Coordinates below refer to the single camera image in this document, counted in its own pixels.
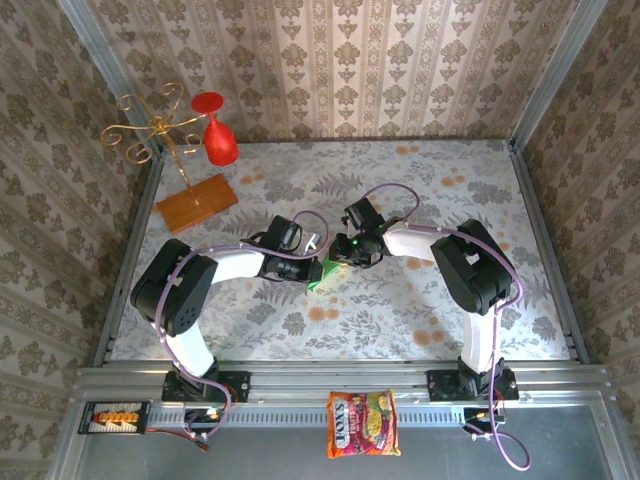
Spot green paper sheet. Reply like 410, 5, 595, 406
304, 254, 346, 294

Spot floral table cover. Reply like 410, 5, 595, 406
110, 139, 571, 362

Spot red wine glass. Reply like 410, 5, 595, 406
190, 92, 240, 167

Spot small left circuit board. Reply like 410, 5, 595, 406
183, 407, 227, 427

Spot small circuit board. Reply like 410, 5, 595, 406
462, 407, 507, 432
183, 407, 227, 427

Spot orange candy bag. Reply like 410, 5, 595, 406
327, 390, 402, 460

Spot black board yellow connectors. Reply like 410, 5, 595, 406
78, 401, 153, 435

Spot small right circuit board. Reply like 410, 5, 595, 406
462, 407, 507, 432

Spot gold wire rack wooden base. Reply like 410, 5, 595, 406
101, 82, 240, 235

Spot aluminium frame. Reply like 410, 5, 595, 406
47, 0, 640, 480

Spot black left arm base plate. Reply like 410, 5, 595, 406
161, 370, 252, 403

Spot grey slotted cable duct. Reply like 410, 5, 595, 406
148, 403, 467, 427

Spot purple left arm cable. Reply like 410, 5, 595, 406
154, 209, 331, 441

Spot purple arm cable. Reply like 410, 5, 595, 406
154, 209, 331, 441
359, 183, 532, 472

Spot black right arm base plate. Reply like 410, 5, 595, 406
427, 369, 520, 401

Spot red and black wires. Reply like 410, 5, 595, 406
145, 425, 211, 454

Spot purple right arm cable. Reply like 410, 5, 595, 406
359, 183, 532, 472

